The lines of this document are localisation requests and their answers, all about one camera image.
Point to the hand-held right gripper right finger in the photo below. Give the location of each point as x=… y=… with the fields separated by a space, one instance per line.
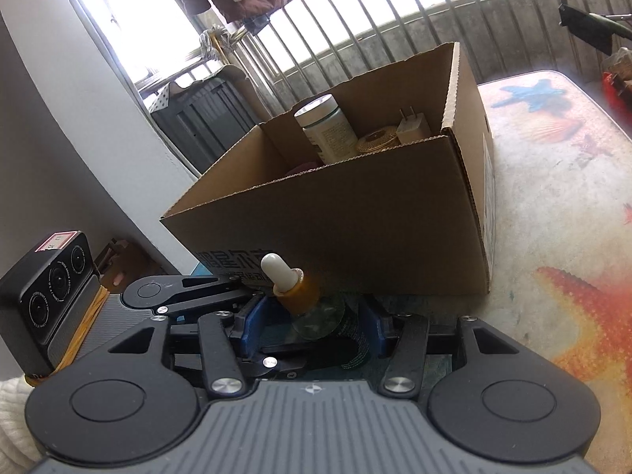
x=376 y=331

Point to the mauve round lid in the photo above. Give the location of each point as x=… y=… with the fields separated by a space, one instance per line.
x=303 y=168

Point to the flat cardboard piece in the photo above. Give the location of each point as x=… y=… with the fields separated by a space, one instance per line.
x=128 y=261

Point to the white plug adapter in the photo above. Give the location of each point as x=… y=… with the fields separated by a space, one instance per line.
x=412 y=128

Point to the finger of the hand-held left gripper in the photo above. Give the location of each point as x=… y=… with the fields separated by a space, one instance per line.
x=207 y=294
x=284 y=368

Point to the white bottle green label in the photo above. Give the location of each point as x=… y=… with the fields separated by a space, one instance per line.
x=326 y=128

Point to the sea-creature printed tablecloth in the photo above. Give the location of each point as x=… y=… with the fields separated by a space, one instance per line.
x=543 y=197

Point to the person's left forearm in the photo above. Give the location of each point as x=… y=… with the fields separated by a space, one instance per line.
x=12 y=419

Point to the red plastic bag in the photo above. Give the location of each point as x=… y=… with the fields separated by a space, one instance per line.
x=612 y=84

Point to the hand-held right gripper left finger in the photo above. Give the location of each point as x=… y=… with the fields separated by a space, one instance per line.
x=255 y=323

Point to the brown cardboard box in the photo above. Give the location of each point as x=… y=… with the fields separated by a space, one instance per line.
x=345 y=217

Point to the glass dropper bottle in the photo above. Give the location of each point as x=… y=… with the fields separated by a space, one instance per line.
x=296 y=291

